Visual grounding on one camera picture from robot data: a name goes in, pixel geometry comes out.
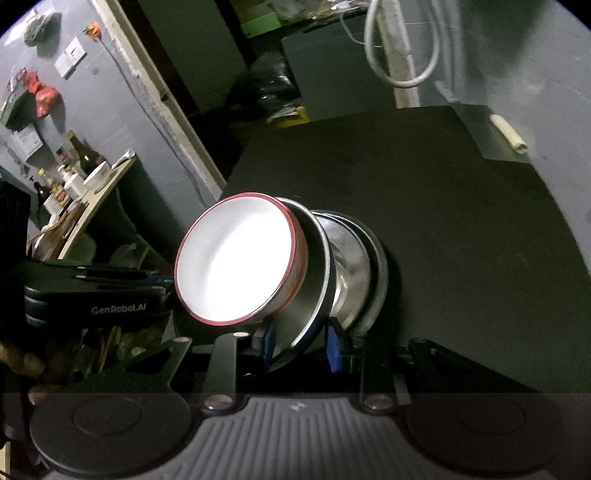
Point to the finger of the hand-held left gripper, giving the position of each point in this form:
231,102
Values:
115,273

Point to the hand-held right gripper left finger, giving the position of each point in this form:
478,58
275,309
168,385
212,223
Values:
268,347

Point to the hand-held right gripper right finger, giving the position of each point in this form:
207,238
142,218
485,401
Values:
333,347

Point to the deep steel bowl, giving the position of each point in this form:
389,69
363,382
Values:
318,258

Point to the person's left hand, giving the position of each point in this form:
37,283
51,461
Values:
23,362

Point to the wooden counter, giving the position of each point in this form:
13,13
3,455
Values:
92,212

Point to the small white bowl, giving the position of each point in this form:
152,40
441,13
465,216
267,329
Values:
97,176

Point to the group of condiment jars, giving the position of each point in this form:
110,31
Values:
57,187

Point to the white spoon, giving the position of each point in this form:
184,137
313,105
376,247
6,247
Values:
122,159

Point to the dark glass bottle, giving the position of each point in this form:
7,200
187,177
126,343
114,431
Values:
85,157

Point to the red plastic bag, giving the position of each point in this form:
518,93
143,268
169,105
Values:
32,82
47,100

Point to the yellow packet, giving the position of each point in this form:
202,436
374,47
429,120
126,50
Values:
293,117

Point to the black plastic bag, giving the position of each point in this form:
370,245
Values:
270,85

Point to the black cabinet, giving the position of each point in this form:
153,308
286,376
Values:
337,74

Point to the cream cylindrical object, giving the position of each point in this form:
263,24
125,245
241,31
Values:
508,134

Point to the green box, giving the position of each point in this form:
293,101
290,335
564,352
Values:
259,24

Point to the white wall paper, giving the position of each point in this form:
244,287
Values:
27,142

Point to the door frame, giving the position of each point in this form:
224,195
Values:
157,101

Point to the white wall switch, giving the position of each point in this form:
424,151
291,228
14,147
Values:
70,57

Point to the orange wall hook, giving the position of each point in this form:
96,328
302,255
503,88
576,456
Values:
93,31

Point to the grey bag on wall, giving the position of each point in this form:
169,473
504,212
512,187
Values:
41,27

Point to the grey wall socket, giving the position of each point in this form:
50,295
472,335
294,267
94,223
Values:
445,91

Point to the white wall pipe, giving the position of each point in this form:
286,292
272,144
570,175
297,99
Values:
455,46

